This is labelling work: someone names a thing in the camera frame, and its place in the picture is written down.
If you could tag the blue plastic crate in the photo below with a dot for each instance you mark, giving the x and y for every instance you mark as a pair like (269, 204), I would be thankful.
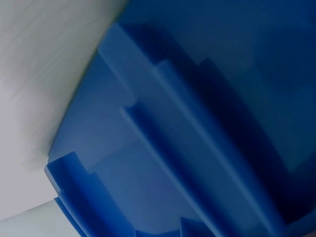
(187, 123)

